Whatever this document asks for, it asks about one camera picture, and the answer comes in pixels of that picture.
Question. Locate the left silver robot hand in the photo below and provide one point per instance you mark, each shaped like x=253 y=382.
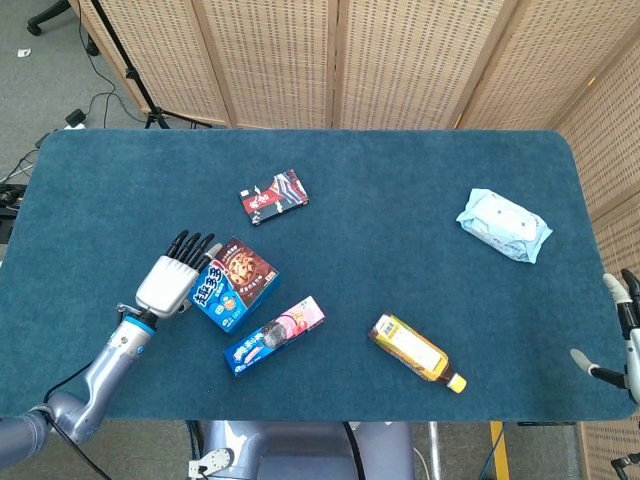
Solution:
x=165 y=285

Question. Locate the light blue wet wipes pack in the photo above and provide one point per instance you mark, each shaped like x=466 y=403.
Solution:
x=500 y=222

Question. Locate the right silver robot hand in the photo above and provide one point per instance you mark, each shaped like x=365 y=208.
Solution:
x=634 y=350

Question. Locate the black tripod stand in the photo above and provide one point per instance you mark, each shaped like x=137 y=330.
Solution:
x=135 y=75

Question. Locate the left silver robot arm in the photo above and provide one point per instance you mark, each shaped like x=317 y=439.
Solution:
x=110 y=360

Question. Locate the grey robot torso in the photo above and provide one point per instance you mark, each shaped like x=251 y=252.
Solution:
x=300 y=450

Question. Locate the wooden wicker folding screen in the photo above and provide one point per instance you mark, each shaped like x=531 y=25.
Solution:
x=280 y=60

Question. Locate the black office chair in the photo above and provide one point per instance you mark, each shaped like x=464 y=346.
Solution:
x=47 y=15

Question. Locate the blue chocolate chip cookie box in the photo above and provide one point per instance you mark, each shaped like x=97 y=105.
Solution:
x=235 y=285

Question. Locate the small black and red box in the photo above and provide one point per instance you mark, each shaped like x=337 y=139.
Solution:
x=272 y=197

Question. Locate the yellow corn tea bottle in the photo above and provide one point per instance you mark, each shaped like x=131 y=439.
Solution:
x=410 y=350

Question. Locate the black power adapter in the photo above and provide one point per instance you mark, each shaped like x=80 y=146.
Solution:
x=76 y=117

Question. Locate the silver table leg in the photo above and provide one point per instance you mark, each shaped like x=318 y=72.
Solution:
x=435 y=450

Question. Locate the blue pink cookie pack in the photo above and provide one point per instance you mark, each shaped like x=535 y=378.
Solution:
x=272 y=335

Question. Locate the blue felt table mat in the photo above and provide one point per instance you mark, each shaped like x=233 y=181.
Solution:
x=400 y=250

